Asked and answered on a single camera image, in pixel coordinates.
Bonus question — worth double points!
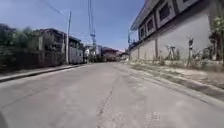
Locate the red-roofed building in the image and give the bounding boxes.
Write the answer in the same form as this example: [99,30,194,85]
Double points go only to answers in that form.
[99,46,121,63]

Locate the overhead wires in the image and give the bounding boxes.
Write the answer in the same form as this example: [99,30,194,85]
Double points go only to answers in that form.
[43,0,98,48]

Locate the grey two-storey building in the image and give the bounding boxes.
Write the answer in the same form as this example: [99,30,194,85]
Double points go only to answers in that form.
[34,27,85,65]

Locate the large grey walled building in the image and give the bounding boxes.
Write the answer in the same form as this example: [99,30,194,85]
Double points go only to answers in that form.
[127,0,224,63]

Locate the grey concrete sidewalk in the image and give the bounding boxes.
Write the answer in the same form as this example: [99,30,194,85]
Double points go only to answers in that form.
[0,63,85,84]

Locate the group of trees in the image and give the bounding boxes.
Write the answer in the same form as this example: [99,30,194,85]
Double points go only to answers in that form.
[0,23,40,55]

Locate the grey concrete road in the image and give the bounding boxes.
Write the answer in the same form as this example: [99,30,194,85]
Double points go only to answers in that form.
[0,62,224,128]

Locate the dirt and concrete verge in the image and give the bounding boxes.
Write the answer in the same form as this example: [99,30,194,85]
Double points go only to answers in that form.
[114,61,224,103]

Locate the pale utility pole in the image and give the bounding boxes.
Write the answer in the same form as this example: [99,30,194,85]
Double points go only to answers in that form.
[65,10,73,65]

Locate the row of plants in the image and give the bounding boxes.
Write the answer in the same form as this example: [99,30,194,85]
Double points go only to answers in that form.
[156,16,224,70]

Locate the dark boundary wall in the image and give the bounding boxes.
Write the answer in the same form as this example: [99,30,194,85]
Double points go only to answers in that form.
[0,49,66,73]

